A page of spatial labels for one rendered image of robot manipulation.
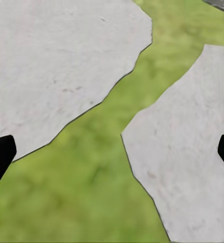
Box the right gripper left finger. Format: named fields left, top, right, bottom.
left=0, top=135, right=17, bottom=180

